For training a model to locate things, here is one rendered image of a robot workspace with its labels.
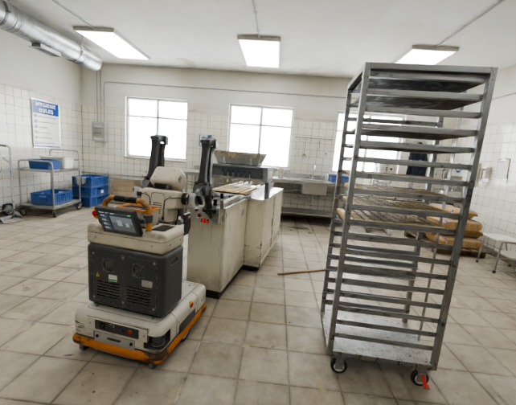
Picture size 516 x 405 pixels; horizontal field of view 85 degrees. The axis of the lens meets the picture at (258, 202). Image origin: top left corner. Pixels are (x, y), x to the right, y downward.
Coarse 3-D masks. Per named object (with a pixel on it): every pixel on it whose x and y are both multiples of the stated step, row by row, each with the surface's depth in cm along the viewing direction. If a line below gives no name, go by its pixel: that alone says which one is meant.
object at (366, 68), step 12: (360, 96) 151; (360, 108) 151; (360, 120) 152; (360, 132) 153; (348, 192) 158; (348, 204) 159; (348, 216) 160; (348, 228) 161; (336, 288) 168; (336, 300) 169; (336, 312) 170
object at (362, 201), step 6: (342, 198) 198; (354, 198) 189; (360, 198) 195; (366, 198) 194; (372, 198) 197; (360, 204) 166; (366, 204) 167; (372, 204) 170; (378, 204) 176; (384, 204) 181; (390, 204) 175; (396, 204) 178; (402, 204) 181; (408, 204) 185; (414, 204) 186; (420, 204) 187; (426, 204) 190; (420, 210) 162; (426, 210) 163; (432, 210) 166; (438, 210) 169
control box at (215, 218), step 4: (200, 208) 239; (216, 208) 235; (192, 212) 241; (196, 212) 240; (200, 212) 239; (204, 212) 238; (212, 212) 236; (216, 212) 236; (192, 216) 242; (196, 216) 241; (204, 216) 239; (208, 216) 238; (212, 216) 237; (216, 216) 236; (192, 220) 242; (196, 220) 241; (200, 220) 240; (204, 220) 239; (208, 220) 238; (212, 220) 238; (216, 220) 237
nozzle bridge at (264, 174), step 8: (216, 168) 315; (224, 168) 313; (232, 168) 311; (240, 168) 309; (248, 168) 307; (256, 168) 296; (264, 168) 294; (272, 168) 320; (216, 176) 312; (224, 176) 309; (240, 176) 310; (248, 176) 308; (256, 176) 306; (264, 176) 295; (272, 176) 326; (264, 192) 308
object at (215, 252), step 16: (224, 208) 237; (240, 208) 280; (192, 224) 246; (208, 224) 242; (224, 224) 239; (240, 224) 286; (192, 240) 248; (208, 240) 244; (224, 240) 243; (240, 240) 293; (192, 256) 250; (208, 256) 247; (224, 256) 248; (240, 256) 301; (192, 272) 253; (208, 272) 249; (224, 272) 253; (208, 288) 251; (224, 288) 268
